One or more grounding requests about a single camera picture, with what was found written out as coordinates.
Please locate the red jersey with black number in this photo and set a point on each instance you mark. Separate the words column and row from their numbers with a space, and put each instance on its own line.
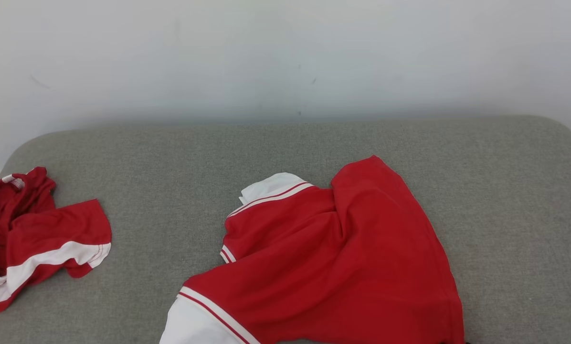
column 362, row 263

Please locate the red shorts with white stripes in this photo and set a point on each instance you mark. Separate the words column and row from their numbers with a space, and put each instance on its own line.
column 51, row 229

